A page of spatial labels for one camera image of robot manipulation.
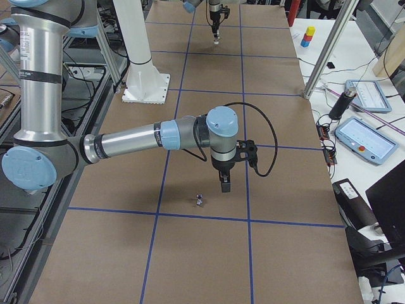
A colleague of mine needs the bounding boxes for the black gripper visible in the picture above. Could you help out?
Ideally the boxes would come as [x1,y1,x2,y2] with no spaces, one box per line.
[208,3,229,41]
[211,158,235,193]

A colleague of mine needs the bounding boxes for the small metal PPR valve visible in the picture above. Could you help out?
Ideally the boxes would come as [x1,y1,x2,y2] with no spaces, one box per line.
[196,194,203,206]

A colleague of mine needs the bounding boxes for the stacked colour blocks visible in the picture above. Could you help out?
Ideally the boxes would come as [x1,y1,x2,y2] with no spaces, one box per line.
[300,26,316,48]

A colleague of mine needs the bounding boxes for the orange circuit board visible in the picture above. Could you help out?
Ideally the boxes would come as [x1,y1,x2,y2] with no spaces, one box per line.
[316,125,330,140]

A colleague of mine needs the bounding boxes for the black water bottle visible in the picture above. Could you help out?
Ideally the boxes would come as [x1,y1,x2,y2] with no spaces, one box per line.
[328,87,356,120]

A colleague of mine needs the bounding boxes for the near teach pendant tablet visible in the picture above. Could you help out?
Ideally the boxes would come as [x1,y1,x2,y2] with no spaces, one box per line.
[335,117,399,165]

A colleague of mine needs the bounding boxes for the teach pendant tablet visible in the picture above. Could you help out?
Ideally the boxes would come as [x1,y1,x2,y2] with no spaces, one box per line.
[335,117,399,165]
[345,80,392,113]

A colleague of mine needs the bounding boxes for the black monitor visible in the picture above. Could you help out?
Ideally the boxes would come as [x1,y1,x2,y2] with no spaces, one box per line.
[366,161,404,246]

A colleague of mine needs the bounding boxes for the far teach pendant tablet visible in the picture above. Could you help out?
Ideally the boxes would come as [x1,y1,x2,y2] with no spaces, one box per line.
[345,80,392,113]

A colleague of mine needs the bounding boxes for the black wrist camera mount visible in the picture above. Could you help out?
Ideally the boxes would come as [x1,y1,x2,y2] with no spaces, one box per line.
[235,140,258,169]

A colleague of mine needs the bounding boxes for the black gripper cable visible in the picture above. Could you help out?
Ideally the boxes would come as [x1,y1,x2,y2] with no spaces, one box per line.
[221,101,279,177]

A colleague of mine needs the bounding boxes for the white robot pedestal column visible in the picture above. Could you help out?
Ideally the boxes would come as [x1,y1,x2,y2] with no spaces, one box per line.
[113,0,170,104]

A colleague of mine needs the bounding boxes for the aluminium frame rack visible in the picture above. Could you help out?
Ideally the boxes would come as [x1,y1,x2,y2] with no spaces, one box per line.
[1,26,127,303]

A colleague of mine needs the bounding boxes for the aluminium frame post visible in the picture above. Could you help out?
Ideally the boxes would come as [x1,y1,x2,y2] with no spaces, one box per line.
[302,0,359,99]

